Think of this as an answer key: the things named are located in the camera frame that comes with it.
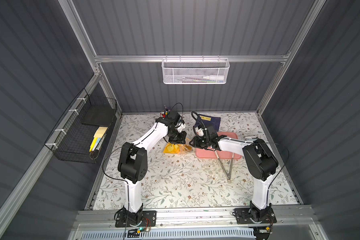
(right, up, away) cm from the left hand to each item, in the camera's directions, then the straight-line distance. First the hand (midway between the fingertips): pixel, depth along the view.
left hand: (187, 143), depth 88 cm
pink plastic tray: (+9, -7, +7) cm, 14 cm away
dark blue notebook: (+14, +15, +27) cm, 34 cm away
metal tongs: (+24, -19, -2) cm, 30 cm away
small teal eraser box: (+45, +1, +17) cm, 48 cm away
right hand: (+3, 0, +8) cm, 8 cm away
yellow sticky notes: (-45, +5, -16) cm, 48 cm away
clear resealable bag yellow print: (-6, -4, +5) cm, 9 cm away
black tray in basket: (-49, +17, -6) cm, 52 cm away
